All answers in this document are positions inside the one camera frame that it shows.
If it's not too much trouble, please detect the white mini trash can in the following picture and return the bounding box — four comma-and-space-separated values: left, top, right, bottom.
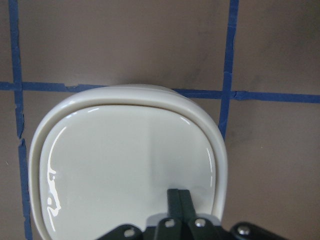
28, 84, 228, 240

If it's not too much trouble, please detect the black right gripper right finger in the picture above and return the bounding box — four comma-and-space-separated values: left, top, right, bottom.
178, 189, 285, 240

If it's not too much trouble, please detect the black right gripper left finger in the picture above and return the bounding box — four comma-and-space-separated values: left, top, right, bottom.
100, 189, 182, 240

